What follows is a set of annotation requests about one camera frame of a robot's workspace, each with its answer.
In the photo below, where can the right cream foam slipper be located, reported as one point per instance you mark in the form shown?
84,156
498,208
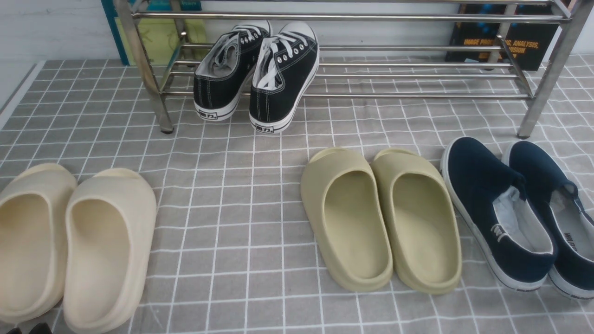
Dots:
110,221

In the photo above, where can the right olive foam slipper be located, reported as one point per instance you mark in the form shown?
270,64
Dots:
420,221

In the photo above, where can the steel shoe rack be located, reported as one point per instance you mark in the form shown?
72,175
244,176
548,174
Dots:
570,21

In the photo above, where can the teal and yellow book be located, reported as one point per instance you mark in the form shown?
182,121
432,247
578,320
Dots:
159,36

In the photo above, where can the cream foam slipper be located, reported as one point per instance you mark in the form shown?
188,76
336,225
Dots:
110,221
33,241

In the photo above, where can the black canvas sneaker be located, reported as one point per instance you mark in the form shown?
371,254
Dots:
287,63
222,74

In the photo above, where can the navy slip-on shoe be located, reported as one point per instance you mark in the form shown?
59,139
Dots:
492,199
556,201

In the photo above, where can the left cream foam slipper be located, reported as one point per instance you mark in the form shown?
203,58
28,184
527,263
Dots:
33,241

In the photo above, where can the left black canvas sneaker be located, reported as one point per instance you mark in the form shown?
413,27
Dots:
222,74

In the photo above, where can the olive foam slipper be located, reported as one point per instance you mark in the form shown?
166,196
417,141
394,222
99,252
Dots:
340,197
420,221

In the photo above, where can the right black canvas sneaker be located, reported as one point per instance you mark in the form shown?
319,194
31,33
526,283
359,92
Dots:
287,63

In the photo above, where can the left olive foam slipper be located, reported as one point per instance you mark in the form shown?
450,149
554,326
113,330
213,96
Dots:
340,197

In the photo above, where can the grey checked tablecloth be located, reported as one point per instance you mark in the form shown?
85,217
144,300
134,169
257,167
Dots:
232,249

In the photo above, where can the black image processing book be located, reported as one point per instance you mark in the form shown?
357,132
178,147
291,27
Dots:
528,43

